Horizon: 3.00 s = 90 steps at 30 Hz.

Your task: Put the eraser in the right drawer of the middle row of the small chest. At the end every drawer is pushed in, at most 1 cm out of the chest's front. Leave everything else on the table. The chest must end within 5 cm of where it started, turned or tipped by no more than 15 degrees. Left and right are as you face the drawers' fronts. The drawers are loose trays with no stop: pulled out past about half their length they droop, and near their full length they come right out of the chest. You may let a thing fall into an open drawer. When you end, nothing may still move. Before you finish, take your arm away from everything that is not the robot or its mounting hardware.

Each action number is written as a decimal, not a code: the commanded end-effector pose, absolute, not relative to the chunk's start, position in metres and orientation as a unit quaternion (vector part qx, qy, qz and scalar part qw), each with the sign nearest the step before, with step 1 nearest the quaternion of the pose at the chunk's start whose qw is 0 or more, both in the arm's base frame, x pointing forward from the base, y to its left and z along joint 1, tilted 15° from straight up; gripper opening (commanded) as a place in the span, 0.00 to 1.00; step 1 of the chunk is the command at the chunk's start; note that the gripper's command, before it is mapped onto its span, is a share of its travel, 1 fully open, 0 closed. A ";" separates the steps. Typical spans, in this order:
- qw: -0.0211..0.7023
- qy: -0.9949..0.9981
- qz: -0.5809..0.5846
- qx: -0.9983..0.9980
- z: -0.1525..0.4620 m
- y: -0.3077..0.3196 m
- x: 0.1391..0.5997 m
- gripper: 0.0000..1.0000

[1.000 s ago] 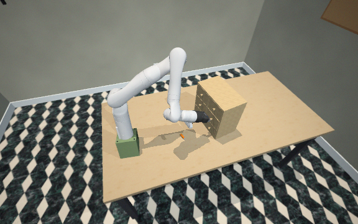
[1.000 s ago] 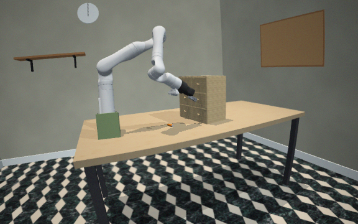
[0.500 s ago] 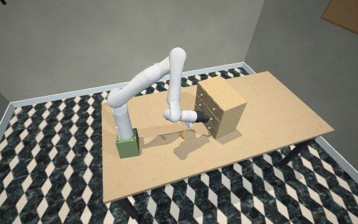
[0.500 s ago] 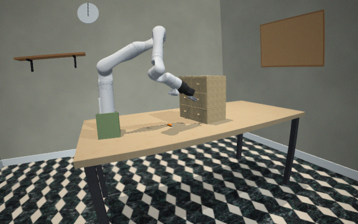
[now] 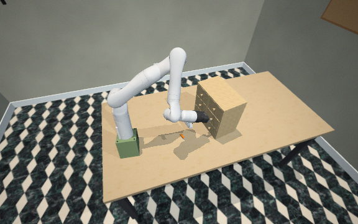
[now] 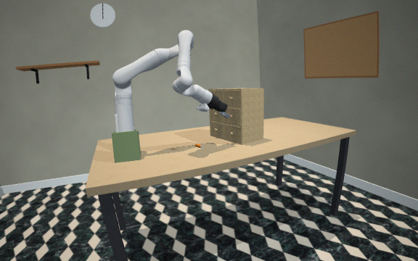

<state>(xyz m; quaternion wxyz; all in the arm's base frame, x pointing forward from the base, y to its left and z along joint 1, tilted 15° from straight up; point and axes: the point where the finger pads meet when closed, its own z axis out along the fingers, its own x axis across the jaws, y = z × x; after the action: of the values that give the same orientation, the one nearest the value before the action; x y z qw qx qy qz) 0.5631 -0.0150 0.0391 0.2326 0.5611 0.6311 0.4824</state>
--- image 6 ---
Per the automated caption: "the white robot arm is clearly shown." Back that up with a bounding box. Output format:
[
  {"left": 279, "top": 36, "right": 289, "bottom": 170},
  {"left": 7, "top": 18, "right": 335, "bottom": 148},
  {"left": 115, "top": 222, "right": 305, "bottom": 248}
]
[{"left": 112, "top": 30, "right": 205, "bottom": 133}]

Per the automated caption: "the small wooden chest of drawers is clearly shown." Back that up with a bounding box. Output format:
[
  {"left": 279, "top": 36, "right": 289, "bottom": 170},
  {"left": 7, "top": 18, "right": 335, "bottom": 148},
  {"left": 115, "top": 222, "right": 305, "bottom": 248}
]
[{"left": 208, "top": 88, "right": 264, "bottom": 145}]

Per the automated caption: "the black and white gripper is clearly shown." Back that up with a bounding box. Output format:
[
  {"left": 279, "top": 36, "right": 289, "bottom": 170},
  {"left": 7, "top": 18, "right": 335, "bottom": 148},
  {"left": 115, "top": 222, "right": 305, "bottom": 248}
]
[{"left": 196, "top": 90, "right": 230, "bottom": 119}]

